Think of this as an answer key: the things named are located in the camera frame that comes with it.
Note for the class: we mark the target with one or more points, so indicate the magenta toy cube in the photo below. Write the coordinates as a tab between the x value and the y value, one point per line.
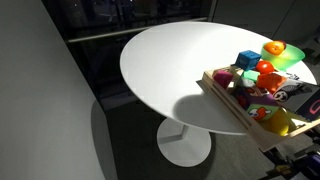
222	78

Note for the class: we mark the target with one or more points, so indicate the wooden toy box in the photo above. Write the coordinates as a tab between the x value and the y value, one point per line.
226	96

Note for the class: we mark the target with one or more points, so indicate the grey toy block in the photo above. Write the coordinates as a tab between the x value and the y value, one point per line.
240	82

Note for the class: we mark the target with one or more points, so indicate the teal toy block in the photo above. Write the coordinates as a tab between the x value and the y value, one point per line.
250	75

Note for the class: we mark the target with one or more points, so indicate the blue toy cube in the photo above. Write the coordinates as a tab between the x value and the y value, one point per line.
248	60

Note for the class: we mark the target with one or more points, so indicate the purple colourful plush cube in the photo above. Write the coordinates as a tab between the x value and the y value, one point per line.
261	111

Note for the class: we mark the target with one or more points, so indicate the red toy tomato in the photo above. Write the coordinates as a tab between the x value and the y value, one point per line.
265	67

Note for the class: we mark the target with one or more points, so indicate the orange toy block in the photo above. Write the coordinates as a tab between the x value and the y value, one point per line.
270	81

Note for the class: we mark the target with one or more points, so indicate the yellow toy block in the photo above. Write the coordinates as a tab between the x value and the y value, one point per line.
276	125

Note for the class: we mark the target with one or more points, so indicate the orange toy fruit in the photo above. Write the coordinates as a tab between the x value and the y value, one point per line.
275	48

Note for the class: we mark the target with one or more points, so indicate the zebra print plush cube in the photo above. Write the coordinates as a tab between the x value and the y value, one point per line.
292	76

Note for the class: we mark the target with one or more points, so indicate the green plastic bowl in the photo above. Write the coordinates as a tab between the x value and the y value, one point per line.
290	58

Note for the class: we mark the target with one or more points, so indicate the white table pedestal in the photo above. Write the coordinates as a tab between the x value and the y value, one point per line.
183	146

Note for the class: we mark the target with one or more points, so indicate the metal window rail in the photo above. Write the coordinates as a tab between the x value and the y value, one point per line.
110	33

